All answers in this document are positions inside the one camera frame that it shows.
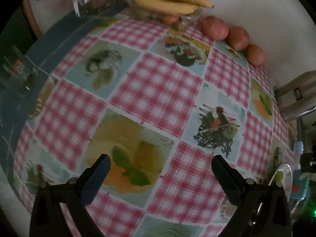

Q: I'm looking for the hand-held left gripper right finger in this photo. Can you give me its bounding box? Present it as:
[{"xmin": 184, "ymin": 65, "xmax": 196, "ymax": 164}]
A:
[{"xmin": 212, "ymin": 154, "xmax": 293, "ymax": 237}]

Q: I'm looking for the checked fruit-print tablecloth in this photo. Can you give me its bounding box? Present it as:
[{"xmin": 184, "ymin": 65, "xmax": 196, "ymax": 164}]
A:
[{"xmin": 12, "ymin": 7, "xmax": 297, "ymax": 237}]

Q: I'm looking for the clear plastic bag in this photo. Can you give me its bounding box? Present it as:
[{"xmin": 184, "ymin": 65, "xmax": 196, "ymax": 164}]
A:
[{"xmin": 158, "ymin": 12, "xmax": 205, "ymax": 30}]

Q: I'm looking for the teal box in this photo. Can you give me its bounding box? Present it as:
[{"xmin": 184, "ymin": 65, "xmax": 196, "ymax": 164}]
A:
[{"xmin": 290, "ymin": 175, "xmax": 310, "ymax": 200}]

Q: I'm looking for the clear glass dish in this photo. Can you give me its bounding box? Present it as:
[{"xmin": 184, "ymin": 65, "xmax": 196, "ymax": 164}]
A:
[{"xmin": 2, "ymin": 52, "xmax": 37, "ymax": 94}]

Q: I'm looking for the red apple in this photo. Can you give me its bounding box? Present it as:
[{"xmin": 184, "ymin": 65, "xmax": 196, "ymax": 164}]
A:
[
  {"xmin": 200, "ymin": 15, "xmax": 229, "ymax": 40},
  {"xmin": 227, "ymin": 26, "xmax": 250, "ymax": 51},
  {"xmin": 245, "ymin": 44, "xmax": 267, "ymax": 67}
]

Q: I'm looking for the steel kettle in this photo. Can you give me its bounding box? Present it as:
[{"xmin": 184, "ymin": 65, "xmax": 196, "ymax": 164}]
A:
[{"xmin": 275, "ymin": 70, "xmax": 316, "ymax": 122}]

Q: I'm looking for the white power strip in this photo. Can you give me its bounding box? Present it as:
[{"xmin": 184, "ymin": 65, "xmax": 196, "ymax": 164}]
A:
[{"xmin": 292, "ymin": 141, "xmax": 304, "ymax": 171}]

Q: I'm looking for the black charger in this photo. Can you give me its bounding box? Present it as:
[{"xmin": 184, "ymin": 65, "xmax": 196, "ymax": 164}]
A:
[{"xmin": 300, "ymin": 152, "xmax": 316, "ymax": 171}]

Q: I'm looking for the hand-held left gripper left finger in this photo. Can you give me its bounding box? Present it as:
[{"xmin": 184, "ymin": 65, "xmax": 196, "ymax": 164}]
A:
[{"xmin": 29, "ymin": 154, "xmax": 111, "ymax": 237}]

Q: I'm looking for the large steel plate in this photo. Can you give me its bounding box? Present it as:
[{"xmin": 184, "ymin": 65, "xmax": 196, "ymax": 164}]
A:
[{"xmin": 267, "ymin": 162, "xmax": 294, "ymax": 210}]

